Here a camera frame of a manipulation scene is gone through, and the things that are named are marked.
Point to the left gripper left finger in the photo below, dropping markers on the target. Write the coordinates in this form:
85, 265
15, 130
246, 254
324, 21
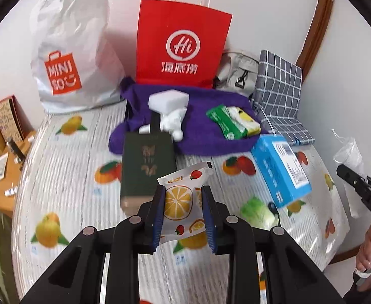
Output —
154, 220

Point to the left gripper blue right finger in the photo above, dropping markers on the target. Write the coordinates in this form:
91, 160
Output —
213, 214

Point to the fruit print sachet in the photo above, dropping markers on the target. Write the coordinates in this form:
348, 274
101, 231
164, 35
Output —
183, 203

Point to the white green tissue pack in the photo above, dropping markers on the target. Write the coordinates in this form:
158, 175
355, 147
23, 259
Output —
258, 215

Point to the clear plastic bag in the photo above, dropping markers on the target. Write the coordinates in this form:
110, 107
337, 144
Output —
350, 167

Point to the green snack packet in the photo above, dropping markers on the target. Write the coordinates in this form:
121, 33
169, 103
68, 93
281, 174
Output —
231, 129

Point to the yellow adidas pouch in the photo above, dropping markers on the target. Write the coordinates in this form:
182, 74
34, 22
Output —
248, 123

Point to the white work glove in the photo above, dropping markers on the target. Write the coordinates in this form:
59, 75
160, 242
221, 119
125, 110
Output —
171, 105

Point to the dark green box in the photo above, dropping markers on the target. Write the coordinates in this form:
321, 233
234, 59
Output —
146, 158

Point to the purple fleece blanket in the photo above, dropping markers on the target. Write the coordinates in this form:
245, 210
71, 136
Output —
201, 135

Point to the blue tissue box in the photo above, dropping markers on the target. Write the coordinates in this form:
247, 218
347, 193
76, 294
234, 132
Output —
281, 170

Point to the grey checked cloth bag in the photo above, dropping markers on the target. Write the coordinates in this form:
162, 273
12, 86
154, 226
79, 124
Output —
276, 99

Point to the grey canvas bag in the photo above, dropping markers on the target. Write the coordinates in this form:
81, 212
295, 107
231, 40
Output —
237, 72

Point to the small patterned box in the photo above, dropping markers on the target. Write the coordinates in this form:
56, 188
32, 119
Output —
10, 126

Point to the red paper shopping bag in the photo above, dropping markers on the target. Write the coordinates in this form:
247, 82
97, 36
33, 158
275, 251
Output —
179, 43

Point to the white Miniso plastic bag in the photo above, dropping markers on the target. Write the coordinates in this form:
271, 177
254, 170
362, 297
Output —
73, 63

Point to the brown wooden door frame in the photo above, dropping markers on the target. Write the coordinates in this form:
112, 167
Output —
315, 36

